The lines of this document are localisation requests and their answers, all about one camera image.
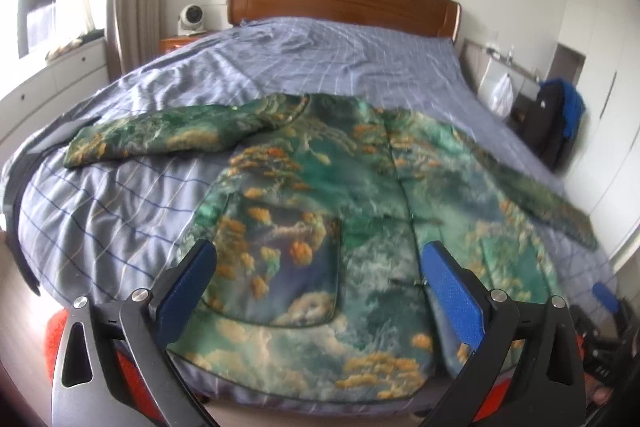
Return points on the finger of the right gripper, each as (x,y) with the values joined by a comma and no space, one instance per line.
(606,297)

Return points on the orange wooden nightstand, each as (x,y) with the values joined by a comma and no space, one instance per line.
(173,43)

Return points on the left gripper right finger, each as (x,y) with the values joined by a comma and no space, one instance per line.
(525,368)

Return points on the blue checked bed sheet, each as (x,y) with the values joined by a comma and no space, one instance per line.
(111,227)

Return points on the white wardrobe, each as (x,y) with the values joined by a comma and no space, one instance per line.
(602,176)

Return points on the green patterned jacket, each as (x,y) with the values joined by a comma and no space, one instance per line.
(319,218)

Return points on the white drawer cabinet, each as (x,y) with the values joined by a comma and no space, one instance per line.
(44,91)

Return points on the black and blue hanging clothes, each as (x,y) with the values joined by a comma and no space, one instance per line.
(551,124)

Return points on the white plastic bag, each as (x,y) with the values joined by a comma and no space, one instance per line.
(501,98)

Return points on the grey side desk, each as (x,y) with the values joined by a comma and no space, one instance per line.
(482,66)

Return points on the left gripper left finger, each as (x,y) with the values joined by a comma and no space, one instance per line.
(89,387)

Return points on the small white fan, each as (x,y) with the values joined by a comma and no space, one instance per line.
(190,20)

